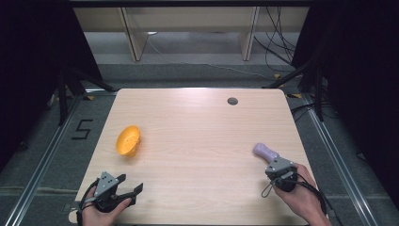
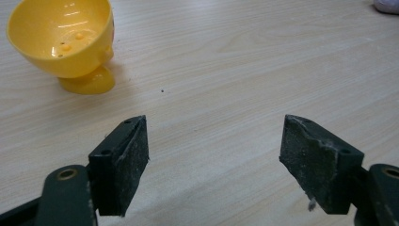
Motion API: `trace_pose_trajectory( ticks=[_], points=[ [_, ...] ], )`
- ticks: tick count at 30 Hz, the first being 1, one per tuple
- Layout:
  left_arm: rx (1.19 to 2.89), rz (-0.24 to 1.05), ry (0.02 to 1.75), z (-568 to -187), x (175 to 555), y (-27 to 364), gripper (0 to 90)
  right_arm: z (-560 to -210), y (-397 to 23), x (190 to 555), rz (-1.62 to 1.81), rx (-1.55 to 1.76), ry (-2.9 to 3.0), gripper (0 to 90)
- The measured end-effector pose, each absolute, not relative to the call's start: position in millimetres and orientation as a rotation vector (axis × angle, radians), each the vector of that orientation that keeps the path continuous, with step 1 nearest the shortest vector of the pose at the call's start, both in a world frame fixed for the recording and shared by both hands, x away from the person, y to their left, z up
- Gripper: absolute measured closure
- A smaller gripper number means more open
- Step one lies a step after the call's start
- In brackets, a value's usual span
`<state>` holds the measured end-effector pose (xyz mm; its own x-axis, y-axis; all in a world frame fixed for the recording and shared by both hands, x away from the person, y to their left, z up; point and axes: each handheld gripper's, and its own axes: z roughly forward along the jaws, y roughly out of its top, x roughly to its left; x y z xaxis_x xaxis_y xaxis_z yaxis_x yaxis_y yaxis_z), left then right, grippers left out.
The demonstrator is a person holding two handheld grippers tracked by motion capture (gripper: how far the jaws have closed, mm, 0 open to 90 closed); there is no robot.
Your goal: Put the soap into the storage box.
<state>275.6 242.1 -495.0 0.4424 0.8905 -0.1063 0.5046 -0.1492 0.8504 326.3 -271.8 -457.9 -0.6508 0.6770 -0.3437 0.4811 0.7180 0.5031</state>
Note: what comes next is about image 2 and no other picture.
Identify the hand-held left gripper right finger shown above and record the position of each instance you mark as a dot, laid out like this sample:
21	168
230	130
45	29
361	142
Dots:
316	166

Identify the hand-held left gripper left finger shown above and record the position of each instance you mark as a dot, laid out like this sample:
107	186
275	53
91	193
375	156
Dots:
117	169

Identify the yellow plastic egg cup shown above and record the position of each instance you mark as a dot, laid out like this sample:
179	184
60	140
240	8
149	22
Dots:
62	37

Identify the pale purple object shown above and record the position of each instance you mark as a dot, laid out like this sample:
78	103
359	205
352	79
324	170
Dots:
387	5

